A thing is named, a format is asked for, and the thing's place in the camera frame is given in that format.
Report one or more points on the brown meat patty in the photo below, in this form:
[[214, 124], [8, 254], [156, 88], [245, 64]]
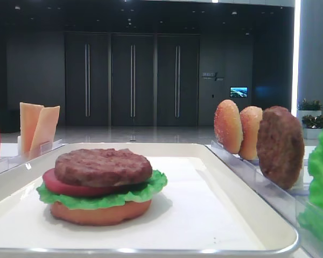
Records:
[[280, 146], [102, 167]]

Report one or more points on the bottom bun on tray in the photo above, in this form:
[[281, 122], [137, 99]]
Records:
[[100, 217]]

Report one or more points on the white metal tray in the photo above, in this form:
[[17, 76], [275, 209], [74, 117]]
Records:
[[205, 210]]

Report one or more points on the potted plants in planter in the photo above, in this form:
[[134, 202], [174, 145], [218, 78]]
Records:
[[310, 115]]

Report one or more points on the left clear long rail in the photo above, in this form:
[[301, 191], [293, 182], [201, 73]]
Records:
[[9, 162]]

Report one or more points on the green lettuce leaf on tray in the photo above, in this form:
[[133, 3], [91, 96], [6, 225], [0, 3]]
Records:
[[140, 193]]

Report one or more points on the green lettuce leaf standing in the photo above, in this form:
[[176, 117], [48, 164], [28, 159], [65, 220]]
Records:
[[317, 188]]

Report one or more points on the small wall screen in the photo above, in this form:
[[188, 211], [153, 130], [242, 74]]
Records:
[[238, 92]]

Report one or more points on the orange cheese slice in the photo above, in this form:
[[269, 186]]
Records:
[[45, 131], [29, 115]]

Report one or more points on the bun slice far right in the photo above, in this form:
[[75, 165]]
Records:
[[250, 120]]

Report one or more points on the sesame bun top right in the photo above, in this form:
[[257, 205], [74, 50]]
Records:
[[227, 126]]

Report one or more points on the orange cheese slice outer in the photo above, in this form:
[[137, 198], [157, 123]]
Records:
[[29, 115]]

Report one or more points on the dark triple door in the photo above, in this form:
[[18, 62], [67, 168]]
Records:
[[131, 79]]

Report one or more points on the wall sign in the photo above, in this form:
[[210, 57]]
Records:
[[212, 76]]

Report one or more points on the orange cheese slice inner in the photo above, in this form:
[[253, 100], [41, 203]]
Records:
[[45, 131]]

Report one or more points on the red tomato slice on tray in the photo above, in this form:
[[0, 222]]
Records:
[[57, 187]]

